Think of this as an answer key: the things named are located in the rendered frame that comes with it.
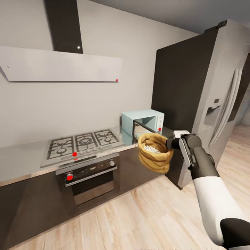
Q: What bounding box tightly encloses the popcorn bag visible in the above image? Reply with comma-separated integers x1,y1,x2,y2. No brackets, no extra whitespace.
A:
137,133,173,174

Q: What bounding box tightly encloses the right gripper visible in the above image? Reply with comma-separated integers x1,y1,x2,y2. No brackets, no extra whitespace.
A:
166,139,181,150

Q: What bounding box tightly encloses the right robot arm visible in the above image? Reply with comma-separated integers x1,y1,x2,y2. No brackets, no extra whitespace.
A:
166,131,250,250

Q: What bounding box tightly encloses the microwave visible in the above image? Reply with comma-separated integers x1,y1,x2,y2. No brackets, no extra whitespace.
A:
122,109,164,141

